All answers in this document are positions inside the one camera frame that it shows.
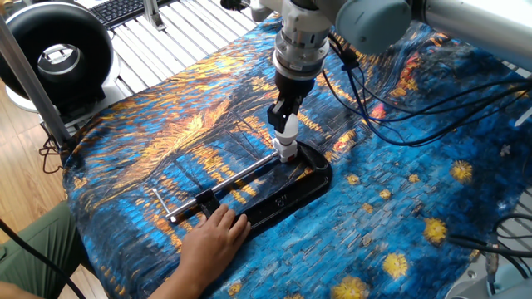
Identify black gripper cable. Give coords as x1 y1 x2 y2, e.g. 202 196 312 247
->
322 32 532 149

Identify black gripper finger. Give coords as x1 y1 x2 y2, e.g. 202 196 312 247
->
266 99 292 135
288 94 307 120

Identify white wrist mounted box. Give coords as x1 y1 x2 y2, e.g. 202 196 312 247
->
251 0 333 42

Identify starry night painted tablecloth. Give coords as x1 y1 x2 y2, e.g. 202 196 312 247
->
62 14 532 299

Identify white light bulb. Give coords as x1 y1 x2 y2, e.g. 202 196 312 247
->
276 112 300 145

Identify thick black cable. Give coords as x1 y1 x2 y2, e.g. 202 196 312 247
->
0 219 86 299

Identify person's right forearm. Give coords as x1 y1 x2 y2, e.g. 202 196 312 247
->
147 269 209 299

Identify person's right hand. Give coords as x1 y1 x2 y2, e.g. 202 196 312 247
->
176 203 253 287

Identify black base cable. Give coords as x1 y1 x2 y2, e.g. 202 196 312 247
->
446 213 532 283

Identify dark tangled cord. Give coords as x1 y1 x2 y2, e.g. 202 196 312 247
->
39 124 67 175

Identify green trousers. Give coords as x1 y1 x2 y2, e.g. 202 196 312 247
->
0 201 84 299

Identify aluminium frame post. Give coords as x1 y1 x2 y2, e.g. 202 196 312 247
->
143 0 167 31
0 16 74 149

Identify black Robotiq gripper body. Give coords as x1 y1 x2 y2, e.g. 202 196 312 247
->
273 70 317 103

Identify black computer keyboard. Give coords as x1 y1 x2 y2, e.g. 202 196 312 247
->
89 0 175 29

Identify black ring shaped fan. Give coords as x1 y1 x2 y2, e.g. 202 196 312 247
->
0 2 121 121

